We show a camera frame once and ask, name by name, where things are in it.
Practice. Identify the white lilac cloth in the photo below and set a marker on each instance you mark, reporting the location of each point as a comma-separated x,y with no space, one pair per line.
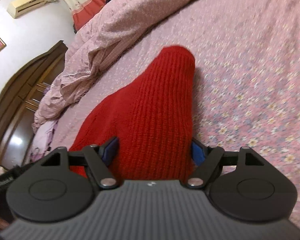
46,137

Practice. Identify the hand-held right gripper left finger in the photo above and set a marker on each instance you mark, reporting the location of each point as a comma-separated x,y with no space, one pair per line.
111,151

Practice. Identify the pink floral bed sheet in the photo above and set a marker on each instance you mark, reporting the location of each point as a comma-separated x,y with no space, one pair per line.
252,67

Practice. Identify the wall air conditioner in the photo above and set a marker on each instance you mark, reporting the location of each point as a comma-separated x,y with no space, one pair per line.
27,3

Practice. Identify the red and cream curtain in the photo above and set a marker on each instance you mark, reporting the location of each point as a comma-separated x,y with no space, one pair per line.
82,5

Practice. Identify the pink floral quilt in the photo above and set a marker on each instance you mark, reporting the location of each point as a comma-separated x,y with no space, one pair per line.
130,12

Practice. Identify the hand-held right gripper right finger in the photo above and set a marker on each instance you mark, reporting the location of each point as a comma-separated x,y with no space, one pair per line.
198,153

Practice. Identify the wooden headboard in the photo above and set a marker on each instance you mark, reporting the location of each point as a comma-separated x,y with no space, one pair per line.
20,100

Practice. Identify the red knit cardigan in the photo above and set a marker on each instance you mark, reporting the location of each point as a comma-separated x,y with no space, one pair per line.
160,100

